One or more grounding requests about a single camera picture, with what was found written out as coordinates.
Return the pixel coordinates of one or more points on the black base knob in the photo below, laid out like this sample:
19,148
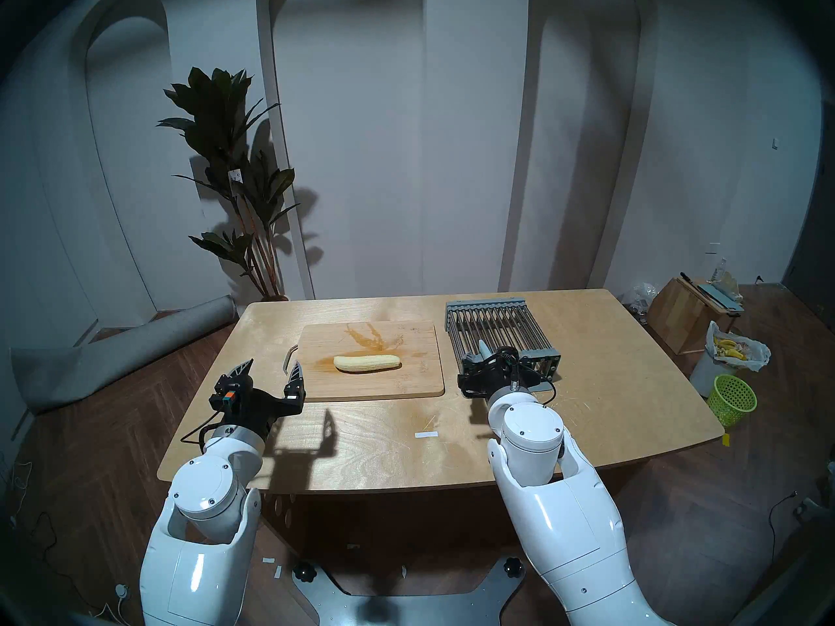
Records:
513,566
304,572

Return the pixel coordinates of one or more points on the peeled pale banana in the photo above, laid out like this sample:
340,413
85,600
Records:
366,363

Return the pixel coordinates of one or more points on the wooden cutting board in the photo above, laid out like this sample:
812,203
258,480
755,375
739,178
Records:
378,387

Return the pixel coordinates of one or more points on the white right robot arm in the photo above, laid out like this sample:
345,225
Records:
561,501

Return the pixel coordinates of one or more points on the tall potted green plant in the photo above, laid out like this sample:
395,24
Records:
222,116

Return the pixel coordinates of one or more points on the grey slotted knife rack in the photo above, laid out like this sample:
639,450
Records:
499,325

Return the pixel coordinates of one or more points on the white bag of banana peels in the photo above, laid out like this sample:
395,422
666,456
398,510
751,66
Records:
750,354

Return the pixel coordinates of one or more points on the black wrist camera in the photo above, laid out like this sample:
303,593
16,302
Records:
509,358
226,396

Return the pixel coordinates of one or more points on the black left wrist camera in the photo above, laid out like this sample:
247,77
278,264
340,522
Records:
226,396

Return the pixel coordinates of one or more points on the clear plastic bottle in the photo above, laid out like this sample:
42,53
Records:
723,272

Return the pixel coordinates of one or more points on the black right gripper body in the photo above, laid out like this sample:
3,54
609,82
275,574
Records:
479,383

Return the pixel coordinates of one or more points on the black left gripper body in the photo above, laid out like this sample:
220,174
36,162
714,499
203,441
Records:
261,413

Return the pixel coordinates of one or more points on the clear plastic bag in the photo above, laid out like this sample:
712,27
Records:
642,298

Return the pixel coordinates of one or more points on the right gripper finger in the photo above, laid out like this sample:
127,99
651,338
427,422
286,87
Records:
493,359
472,364

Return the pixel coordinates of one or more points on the grey metal robot base plate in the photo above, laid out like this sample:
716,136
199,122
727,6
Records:
404,608

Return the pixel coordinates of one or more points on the grey blue flat board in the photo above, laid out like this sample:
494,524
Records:
721,297

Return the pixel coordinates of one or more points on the cardboard box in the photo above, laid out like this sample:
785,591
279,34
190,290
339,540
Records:
678,318

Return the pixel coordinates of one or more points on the green mesh basket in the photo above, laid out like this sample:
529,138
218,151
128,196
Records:
732,400

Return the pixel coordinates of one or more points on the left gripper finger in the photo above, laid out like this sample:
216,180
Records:
297,383
239,374

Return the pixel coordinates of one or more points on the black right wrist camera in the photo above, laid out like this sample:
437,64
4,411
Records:
509,358

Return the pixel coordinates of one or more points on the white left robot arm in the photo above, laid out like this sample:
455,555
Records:
209,494

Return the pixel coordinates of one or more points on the rolled grey mat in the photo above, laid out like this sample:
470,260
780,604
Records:
117,354

